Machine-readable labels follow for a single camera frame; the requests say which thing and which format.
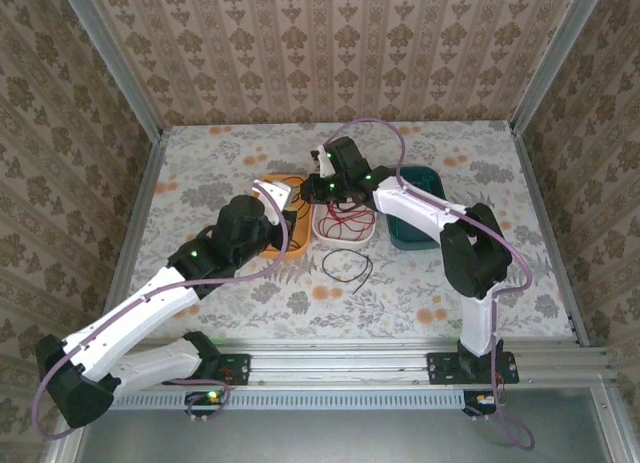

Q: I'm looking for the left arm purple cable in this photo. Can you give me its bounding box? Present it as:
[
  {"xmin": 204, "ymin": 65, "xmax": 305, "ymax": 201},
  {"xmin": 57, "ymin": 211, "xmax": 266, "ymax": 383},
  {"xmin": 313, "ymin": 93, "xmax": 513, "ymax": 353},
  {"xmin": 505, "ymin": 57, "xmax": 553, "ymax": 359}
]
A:
[{"xmin": 30, "ymin": 185, "xmax": 290, "ymax": 442}]

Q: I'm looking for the grey metal sheet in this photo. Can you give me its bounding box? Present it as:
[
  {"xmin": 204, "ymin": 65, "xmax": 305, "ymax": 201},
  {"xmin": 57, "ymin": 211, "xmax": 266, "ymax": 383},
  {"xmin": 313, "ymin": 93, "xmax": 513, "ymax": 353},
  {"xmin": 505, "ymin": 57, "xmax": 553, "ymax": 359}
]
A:
[{"xmin": 74, "ymin": 405, "xmax": 621, "ymax": 463}]

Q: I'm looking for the green cable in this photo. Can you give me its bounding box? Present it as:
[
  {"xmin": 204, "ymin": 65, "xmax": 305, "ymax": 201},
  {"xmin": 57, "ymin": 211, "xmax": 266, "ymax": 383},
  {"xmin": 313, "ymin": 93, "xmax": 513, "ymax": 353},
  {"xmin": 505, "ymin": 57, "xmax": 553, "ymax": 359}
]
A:
[{"xmin": 407, "ymin": 167, "xmax": 441, "ymax": 189}]

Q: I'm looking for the thin red cable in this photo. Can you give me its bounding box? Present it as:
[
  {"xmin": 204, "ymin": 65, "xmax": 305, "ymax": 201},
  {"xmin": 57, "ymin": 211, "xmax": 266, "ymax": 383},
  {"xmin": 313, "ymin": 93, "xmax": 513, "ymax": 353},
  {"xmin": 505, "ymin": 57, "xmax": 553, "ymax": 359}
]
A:
[
  {"xmin": 319, "ymin": 206, "xmax": 351, "ymax": 239},
  {"xmin": 335, "ymin": 207, "xmax": 377, "ymax": 237}
]

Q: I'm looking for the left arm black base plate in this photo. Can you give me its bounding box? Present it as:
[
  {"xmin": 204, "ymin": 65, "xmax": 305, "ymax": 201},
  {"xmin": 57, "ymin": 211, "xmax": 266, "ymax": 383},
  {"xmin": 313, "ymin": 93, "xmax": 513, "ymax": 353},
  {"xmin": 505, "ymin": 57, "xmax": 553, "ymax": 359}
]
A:
[{"xmin": 197, "ymin": 351, "xmax": 252, "ymax": 387}]

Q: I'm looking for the aluminium frame post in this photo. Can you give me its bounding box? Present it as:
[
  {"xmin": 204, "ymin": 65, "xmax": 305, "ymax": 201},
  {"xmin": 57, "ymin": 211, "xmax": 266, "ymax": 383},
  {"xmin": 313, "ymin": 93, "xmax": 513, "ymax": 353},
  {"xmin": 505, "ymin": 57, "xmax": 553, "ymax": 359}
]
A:
[
  {"xmin": 508, "ymin": 0, "xmax": 610, "ymax": 134},
  {"xmin": 55, "ymin": 0, "xmax": 165, "ymax": 137}
]

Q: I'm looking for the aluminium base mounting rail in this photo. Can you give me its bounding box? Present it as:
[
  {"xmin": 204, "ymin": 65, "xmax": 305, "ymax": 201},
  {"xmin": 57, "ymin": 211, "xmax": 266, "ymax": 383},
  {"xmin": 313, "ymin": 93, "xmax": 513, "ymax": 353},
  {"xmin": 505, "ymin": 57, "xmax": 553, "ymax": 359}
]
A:
[{"xmin": 214, "ymin": 338, "xmax": 614, "ymax": 387}]

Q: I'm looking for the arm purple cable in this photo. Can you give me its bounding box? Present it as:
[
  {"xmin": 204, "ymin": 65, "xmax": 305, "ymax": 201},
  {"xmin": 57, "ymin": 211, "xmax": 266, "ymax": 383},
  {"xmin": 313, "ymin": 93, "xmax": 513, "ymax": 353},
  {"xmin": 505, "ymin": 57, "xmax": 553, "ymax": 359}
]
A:
[
  {"xmin": 319, "ymin": 118, "xmax": 536, "ymax": 452},
  {"xmin": 30, "ymin": 185, "xmax": 290, "ymax": 442}
]

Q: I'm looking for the aluminium frame rail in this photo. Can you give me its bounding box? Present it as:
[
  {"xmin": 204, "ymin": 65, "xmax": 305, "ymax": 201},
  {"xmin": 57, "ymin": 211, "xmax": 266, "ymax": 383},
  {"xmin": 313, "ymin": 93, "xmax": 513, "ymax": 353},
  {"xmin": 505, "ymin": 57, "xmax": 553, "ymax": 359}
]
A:
[{"xmin": 589, "ymin": 377, "xmax": 640, "ymax": 463}]

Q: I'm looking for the aluminium table side rail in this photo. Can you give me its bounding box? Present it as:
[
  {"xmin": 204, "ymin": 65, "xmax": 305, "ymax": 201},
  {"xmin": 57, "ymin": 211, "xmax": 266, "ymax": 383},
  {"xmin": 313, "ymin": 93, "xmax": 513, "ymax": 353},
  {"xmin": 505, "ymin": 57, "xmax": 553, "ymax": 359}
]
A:
[
  {"xmin": 508, "ymin": 122, "xmax": 591, "ymax": 347},
  {"xmin": 102, "ymin": 130, "xmax": 171, "ymax": 309}
]

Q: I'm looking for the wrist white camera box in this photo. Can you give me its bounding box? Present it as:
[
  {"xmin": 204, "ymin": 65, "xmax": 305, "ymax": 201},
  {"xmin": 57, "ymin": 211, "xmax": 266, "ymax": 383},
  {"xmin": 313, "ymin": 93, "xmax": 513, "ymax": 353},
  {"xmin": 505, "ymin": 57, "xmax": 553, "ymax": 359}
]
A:
[
  {"xmin": 309, "ymin": 146, "xmax": 336, "ymax": 180},
  {"xmin": 251, "ymin": 178, "xmax": 295, "ymax": 227}
]

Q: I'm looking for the orange plastic bin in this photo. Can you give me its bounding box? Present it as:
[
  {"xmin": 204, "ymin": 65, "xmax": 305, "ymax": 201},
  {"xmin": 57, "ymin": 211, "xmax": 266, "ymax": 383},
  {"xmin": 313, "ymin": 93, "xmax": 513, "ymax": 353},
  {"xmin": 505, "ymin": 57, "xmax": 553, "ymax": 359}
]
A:
[{"xmin": 259, "ymin": 172, "xmax": 314, "ymax": 259}]

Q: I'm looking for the floral printed tablecloth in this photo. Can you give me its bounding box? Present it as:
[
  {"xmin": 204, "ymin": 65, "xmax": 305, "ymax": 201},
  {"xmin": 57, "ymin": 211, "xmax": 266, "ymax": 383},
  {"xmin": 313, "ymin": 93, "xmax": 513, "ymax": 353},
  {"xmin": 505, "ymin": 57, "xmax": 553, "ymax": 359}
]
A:
[{"xmin": 117, "ymin": 121, "xmax": 576, "ymax": 342}]

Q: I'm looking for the teal plastic bin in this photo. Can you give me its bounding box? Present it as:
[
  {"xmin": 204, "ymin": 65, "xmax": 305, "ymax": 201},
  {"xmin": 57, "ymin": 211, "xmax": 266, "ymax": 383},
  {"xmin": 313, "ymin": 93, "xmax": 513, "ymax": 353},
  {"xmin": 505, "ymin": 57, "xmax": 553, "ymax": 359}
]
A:
[{"xmin": 385, "ymin": 165, "xmax": 449, "ymax": 252}]

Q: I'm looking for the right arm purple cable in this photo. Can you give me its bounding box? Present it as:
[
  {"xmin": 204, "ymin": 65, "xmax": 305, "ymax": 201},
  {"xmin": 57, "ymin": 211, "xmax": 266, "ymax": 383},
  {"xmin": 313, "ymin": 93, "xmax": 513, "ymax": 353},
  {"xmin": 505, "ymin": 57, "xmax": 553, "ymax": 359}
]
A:
[{"xmin": 319, "ymin": 118, "xmax": 536, "ymax": 452}]

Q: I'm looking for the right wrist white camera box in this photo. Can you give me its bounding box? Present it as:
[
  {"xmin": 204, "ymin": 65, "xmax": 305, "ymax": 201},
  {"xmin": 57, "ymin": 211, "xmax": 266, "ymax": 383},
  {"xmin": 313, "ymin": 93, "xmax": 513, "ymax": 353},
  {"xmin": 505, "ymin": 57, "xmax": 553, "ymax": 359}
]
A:
[{"xmin": 309, "ymin": 146, "xmax": 336, "ymax": 180}]

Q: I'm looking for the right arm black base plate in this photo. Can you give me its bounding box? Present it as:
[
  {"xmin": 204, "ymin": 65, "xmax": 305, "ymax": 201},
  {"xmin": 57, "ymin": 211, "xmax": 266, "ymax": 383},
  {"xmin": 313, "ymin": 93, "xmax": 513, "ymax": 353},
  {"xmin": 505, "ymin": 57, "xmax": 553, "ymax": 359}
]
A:
[{"xmin": 426, "ymin": 351, "xmax": 520, "ymax": 386}]

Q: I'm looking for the thick black cable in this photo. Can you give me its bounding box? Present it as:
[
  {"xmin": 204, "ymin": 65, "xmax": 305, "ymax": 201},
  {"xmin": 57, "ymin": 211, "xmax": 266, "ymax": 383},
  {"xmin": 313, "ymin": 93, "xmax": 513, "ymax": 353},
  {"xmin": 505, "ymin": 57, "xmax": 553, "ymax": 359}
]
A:
[{"xmin": 284, "ymin": 175, "xmax": 314, "ymax": 244}]

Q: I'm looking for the white plastic bin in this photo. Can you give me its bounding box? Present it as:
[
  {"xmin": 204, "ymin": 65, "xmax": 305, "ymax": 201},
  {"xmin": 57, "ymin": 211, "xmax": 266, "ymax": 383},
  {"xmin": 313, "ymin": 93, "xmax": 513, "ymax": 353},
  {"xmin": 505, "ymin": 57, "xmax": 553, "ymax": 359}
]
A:
[{"xmin": 310, "ymin": 197, "xmax": 379, "ymax": 247}]

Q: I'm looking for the slotted grey cable duct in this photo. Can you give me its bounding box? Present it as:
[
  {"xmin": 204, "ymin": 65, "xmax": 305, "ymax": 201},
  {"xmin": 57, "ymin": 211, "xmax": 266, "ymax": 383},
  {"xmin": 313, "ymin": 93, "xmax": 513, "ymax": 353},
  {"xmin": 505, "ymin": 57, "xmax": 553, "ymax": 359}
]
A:
[{"xmin": 107, "ymin": 388, "xmax": 469, "ymax": 412}]

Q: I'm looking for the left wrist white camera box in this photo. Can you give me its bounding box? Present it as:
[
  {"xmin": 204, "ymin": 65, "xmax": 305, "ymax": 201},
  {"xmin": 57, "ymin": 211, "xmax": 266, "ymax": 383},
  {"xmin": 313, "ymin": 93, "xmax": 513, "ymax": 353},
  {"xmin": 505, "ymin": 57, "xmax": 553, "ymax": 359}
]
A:
[{"xmin": 251, "ymin": 178, "xmax": 295, "ymax": 227}]

